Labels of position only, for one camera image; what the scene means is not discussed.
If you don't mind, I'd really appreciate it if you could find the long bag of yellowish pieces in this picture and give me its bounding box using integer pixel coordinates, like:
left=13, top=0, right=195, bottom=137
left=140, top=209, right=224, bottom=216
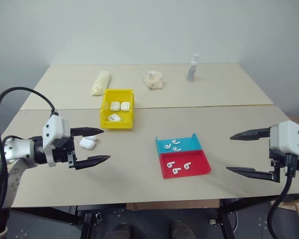
left=90, top=70, right=112, bottom=97

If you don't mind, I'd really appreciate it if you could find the red plastic tray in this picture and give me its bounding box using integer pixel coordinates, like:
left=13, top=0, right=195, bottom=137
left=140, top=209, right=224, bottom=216
left=158, top=149, right=212, bottom=180

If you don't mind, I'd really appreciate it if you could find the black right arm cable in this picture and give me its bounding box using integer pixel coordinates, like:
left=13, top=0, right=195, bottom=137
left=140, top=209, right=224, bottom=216
left=267, top=153, right=299, bottom=239

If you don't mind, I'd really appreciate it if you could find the white open charging case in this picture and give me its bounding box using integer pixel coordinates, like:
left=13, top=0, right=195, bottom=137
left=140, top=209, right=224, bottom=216
left=79, top=135, right=99, bottom=150

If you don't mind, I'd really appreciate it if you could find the blue plastic tray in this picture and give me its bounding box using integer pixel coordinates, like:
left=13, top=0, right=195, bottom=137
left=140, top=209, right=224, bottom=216
left=155, top=132, right=205, bottom=154

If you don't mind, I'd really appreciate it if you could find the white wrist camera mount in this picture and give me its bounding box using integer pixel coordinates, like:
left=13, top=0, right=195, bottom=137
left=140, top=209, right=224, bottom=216
left=270, top=120, right=299, bottom=175
left=42, top=115, right=72, bottom=168

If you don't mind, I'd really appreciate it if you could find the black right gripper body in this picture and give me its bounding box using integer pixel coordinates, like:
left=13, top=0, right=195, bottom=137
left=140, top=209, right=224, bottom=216
left=268, top=146, right=288, bottom=184

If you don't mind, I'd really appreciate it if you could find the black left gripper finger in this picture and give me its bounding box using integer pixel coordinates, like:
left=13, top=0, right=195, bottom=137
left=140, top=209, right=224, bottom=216
left=74, top=155, right=112, bottom=171
left=70, top=126, right=105, bottom=137

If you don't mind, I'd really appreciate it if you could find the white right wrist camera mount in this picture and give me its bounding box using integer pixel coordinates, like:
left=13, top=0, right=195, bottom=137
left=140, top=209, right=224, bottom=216
left=270, top=120, right=299, bottom=175

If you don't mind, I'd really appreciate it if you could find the brown cardboard sheet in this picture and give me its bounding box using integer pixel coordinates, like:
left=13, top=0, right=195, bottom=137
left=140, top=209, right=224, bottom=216
left=125, top=199, right=220, bottom=210

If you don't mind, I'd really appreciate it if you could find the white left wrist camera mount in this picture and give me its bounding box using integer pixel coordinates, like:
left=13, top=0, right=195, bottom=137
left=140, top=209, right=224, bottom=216
left=42, top=115, right=72, bottom=168

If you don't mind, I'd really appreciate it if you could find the black table frame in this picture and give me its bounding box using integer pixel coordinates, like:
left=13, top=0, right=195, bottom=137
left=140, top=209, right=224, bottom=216
left=9, top=195, right=299, bottom=239

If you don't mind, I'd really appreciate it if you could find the yellow plastic bin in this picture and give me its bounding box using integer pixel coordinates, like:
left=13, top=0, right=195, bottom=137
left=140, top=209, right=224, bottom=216
left=100, top=88, right=136, bottom=130

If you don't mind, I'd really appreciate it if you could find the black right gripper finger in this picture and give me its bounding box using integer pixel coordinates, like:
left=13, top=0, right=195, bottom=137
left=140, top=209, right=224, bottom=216
left=229, top=127, right=273, bottom=141
left=225, top=166, right=275, bottom=182

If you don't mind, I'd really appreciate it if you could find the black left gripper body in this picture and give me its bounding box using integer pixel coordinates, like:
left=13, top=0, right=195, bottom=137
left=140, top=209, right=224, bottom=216
left=50, top=134, right=78, bottom=170

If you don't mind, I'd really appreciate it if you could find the small clear spray bottle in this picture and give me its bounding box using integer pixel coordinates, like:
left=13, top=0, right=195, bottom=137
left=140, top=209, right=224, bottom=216
left=185, top=52, right=200, bottom=83

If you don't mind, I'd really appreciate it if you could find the crumpled clear plastic bag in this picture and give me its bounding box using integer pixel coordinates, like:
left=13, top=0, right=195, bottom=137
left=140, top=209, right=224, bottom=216
left=142, top=70, right=164, bottom=91

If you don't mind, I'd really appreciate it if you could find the dark rounded shape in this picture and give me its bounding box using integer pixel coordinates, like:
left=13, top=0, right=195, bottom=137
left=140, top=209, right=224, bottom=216
left=170, top=220, right=193, bottom=239
left=111, top=222, right=133, bottom=239

